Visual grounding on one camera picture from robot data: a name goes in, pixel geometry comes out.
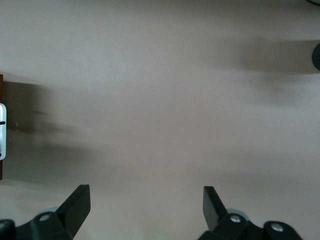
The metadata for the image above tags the wooden drawer with white handle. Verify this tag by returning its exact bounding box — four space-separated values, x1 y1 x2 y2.
0 73 7 181

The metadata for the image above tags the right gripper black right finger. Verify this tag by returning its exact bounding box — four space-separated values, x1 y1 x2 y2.
197 185 304 240

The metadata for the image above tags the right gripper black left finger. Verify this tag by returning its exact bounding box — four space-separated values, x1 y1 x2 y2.
0 184 91 240

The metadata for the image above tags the black cylindrical object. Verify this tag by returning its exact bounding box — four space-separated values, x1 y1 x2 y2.
311 41 320 71

